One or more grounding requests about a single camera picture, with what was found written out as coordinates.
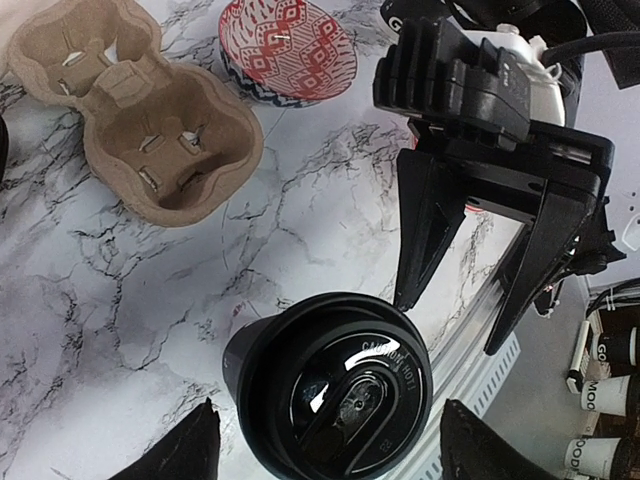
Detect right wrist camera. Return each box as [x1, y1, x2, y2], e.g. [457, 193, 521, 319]
[372, 17, 566, 151]

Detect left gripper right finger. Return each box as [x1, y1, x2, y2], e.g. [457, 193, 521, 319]
[440, 399, 554, 480]

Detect aluminium front rail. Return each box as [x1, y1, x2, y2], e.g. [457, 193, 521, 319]
[399, 214, 591, 480]

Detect spare cups outside enclosure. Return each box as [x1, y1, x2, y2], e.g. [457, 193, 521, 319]
[564, 312, 639, 479]

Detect black paper coffee cup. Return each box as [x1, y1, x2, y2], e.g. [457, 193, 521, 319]
[379, 0, 450, 39]

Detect red patterned bowl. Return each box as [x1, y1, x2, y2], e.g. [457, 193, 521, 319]
[219, 0, 358, 108]

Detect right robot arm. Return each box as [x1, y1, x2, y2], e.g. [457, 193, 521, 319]
[373, 1, 639, 355]

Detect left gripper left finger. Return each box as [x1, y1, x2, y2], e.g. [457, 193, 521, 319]
[111, 398, 221, 480]

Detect cardboard cup carrier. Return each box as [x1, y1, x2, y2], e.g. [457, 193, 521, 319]
[8, 1, 263, 228]

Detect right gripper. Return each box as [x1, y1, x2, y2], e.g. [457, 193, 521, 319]
[394, 119, 614, 356]

